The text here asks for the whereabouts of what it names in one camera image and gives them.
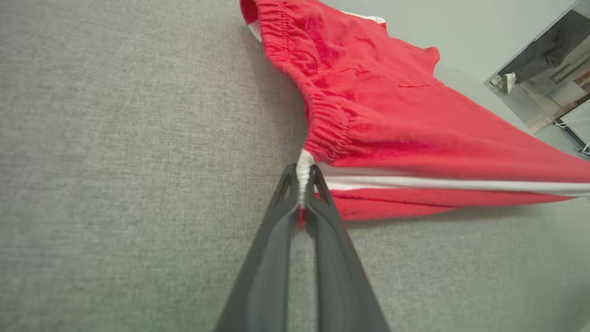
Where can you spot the dark reflective glass panel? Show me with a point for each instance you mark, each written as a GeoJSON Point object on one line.
{"type": "Point", "coordinates": [557, 50]}

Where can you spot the red shorts with white stripe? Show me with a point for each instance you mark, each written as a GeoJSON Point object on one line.
{"type": "Point", "coordinates": [392, 115]}

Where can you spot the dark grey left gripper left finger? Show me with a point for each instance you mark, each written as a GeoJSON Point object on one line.
{"type": "Point", "coordinates": [262, 276]}

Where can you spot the white metal rack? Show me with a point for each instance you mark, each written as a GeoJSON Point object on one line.
{"type": "Point", "coordinates": [576, 124]}

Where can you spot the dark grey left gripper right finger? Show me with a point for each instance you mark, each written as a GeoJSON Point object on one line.
{"type": "Point", "coordinates": [341, 286]}

